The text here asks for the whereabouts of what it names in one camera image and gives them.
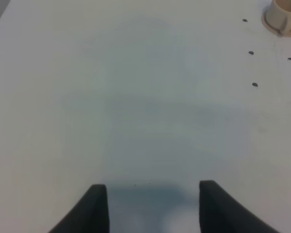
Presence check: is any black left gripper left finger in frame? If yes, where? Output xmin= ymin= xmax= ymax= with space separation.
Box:
xmin=50 ymin=184 xmax=110 ymax=233

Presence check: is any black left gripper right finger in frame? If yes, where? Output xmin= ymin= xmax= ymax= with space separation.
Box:
xmin=199 ymin=180 xmax=277 ymax=233

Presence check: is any beige teacup left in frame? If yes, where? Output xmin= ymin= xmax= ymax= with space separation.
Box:
xmin=264 ymin=0 xmax=291 ymax=36

